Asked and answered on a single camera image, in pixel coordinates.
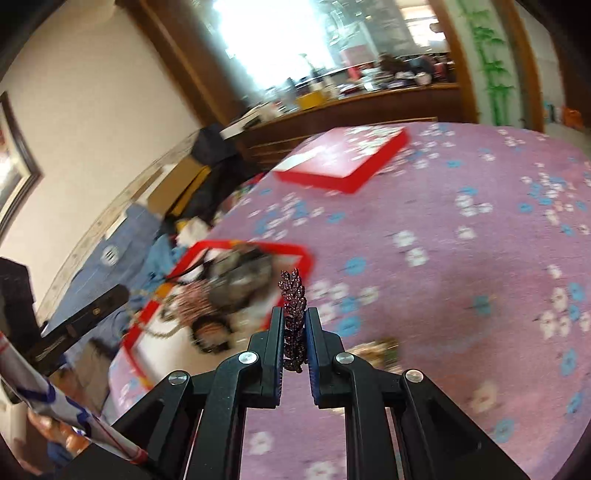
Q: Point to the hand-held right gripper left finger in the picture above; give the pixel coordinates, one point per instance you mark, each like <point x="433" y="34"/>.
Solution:
<point x="272" y="350"/>

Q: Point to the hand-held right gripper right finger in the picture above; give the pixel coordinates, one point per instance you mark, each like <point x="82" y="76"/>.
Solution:
<point x="314" y="355"/>

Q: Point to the dark rhinestone hair clip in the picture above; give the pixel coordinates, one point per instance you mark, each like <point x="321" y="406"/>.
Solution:
<point x="293" y="314"/>

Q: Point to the leopard print scrunchie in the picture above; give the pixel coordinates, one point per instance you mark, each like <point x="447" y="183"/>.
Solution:
<point x="207" y="332"/>

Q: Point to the grey patterned scrunchie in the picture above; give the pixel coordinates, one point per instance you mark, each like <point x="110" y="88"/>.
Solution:
<point x="240" y="281"/>

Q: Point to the pink striped scrunchie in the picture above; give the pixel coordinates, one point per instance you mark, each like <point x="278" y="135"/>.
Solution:
<point x="194" y="297"/>

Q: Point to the red box with white inside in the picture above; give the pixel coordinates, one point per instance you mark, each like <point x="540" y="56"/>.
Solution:
<point x="277" y="248"/>

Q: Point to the gold hair accessory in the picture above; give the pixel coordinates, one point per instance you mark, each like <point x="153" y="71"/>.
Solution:
<point x="376" y="350"/>

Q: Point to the white striped paper roll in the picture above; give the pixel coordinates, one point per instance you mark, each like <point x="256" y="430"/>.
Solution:
<point x="60" y="397"/>

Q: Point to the blue cloth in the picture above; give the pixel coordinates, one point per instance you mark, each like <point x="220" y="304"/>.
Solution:
<point x="106" y="258"/>

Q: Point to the white crumpled cloth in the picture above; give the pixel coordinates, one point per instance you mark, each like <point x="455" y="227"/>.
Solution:
<point x="191" y="230"/>

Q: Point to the pink floral tablecloth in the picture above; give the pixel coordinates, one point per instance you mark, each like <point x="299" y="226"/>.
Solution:
<point x="438" y="277"/>

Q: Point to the cardboard box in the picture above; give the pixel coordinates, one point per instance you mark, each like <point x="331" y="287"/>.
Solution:
<point x="180" y="184"/>

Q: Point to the black bag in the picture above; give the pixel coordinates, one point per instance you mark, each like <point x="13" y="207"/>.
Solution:
<point x="217" y="157"/>

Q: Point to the red box lid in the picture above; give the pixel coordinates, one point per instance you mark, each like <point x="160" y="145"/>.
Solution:
<point x="341" y="152"/>

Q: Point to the white flat box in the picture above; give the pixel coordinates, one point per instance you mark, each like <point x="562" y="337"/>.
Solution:
<point x="240" y="123"/>

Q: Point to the yellow box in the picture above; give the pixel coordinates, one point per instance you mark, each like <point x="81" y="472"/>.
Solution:
<point x="309" y="100"/>

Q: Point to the wooden sideboard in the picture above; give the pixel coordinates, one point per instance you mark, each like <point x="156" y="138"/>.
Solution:
<point x="369" y="106"/>

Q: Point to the row of bottles and jars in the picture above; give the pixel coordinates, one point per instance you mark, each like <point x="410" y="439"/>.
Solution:
<point x="388" y="74"/>

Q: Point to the large window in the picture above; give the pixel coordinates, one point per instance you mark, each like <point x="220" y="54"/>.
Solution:
<point x="286" y="32"/>

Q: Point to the orange bag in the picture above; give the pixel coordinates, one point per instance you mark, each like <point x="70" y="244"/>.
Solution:
<point x="571" y="117"/>

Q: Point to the framed wall picture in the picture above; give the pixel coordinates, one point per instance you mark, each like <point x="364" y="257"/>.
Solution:
<point x="14" y="175"/>

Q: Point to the green bamboo wall decal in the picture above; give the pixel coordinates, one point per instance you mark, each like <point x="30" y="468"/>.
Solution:
<point x="496" y="69"/>

